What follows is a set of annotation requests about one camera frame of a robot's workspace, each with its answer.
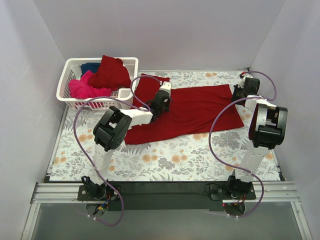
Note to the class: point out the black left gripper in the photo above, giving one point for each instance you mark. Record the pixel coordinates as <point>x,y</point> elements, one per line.
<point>165,105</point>

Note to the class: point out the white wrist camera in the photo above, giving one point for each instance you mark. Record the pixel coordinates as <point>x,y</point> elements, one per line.
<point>242,76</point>
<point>166,86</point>

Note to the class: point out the blue shirt in basket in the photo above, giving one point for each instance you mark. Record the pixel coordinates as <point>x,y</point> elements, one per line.
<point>89,66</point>

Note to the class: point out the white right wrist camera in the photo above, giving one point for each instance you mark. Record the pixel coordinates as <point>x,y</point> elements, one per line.
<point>242,76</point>

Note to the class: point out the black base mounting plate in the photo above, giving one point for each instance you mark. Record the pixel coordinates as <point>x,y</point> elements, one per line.
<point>159,195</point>

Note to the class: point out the dark red shirt in basket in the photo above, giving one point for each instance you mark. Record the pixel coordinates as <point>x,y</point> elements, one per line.
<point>111,74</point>

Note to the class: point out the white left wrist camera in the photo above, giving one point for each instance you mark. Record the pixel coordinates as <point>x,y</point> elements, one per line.
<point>166,86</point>

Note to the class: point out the aluminium frame rail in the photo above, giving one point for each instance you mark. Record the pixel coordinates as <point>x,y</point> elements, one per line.
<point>275,213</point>

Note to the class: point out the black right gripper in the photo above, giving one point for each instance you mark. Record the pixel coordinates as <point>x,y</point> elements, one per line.
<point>238,94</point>

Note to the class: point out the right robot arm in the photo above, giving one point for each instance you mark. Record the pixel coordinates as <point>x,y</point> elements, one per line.
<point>267,130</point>

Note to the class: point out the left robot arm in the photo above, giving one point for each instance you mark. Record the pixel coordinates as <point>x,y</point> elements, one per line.
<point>110,132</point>

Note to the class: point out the red t shirt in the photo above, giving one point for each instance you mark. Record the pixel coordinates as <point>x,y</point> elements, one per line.
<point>192,111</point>

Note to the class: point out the white plastic laundry basket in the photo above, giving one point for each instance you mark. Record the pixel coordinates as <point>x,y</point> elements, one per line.
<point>72,71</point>

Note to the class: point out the pink shirt in basket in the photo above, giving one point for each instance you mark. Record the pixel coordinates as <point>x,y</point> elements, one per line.
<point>80,89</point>

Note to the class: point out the floral patterned table mat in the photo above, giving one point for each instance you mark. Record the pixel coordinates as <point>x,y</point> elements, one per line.
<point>194,157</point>

